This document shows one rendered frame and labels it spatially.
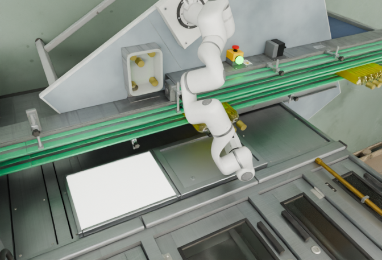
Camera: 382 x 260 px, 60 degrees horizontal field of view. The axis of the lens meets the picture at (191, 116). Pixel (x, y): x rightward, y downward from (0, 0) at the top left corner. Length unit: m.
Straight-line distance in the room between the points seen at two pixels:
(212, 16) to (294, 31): 1.01
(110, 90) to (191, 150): 0.50
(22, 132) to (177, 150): 0.71
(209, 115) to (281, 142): 0.79
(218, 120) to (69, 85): 0.77
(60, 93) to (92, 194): 0.49
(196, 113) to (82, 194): 0.64
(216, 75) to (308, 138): 0.93
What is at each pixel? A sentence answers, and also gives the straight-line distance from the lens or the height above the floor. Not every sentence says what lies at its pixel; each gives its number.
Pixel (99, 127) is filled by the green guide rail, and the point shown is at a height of 0.92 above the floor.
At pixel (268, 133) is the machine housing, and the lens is 1.90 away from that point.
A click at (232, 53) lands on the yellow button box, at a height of 0.82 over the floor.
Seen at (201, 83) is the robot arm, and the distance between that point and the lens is 1.16.
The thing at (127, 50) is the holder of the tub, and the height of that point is 0.80.
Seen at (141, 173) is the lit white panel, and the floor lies 1.12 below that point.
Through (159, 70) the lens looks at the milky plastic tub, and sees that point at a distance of 1.63.
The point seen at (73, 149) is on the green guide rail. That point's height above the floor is 0.93.
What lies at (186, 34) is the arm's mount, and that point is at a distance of 1.64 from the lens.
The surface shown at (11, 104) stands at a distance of 2.26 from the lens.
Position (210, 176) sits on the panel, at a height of 1.27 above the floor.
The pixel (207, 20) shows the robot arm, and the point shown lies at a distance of 1.23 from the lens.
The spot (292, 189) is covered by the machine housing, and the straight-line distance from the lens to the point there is 1.62.
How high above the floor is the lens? 2.18
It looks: 46 degrees down
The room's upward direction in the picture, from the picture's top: 138 degrees clockwise
